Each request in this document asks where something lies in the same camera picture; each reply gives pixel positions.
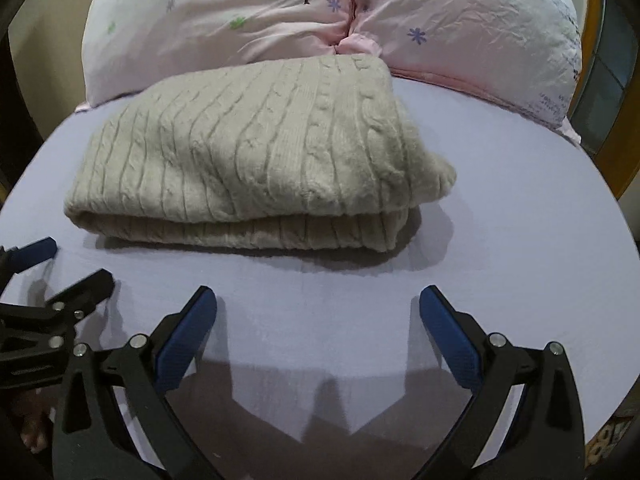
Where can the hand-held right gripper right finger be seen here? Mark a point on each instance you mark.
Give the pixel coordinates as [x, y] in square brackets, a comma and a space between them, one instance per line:
[451, 342]

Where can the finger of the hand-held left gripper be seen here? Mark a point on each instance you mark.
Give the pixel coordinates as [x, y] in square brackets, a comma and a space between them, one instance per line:
[86, 287]
[33, 253]

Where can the yellow wooden bed frame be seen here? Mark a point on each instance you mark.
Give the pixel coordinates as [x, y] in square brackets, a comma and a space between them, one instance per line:
[607, 170]

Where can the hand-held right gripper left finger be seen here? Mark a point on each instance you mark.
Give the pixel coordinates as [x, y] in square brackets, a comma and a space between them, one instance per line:
[184, 342]

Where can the patterned cloth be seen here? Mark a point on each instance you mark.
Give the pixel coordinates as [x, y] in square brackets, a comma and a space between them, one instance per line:
[612, 442]

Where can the pink floral pillow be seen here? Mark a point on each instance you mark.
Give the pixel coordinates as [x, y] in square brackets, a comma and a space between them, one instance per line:
[210, 15]
[465, 25]

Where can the lavender bed sheet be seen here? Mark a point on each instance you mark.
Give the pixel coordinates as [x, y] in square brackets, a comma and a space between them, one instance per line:
[320, 290]

